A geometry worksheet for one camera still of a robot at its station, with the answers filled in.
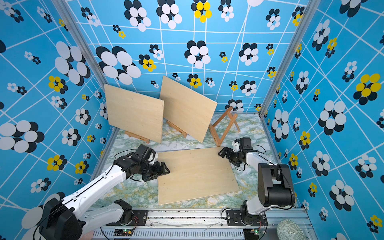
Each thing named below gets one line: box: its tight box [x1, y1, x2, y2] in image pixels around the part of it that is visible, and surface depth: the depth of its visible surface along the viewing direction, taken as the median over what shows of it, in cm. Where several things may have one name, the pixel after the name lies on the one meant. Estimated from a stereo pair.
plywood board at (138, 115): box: [104, 84, 165, 144], surface depth 93 cm
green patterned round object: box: [276, 219, 306, 240], surface depth 70 cm
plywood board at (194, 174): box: [157, 147, 240, 205], surface depth 87 cm
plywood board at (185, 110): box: [159, 75, 218, 144], surface depth 96 cm
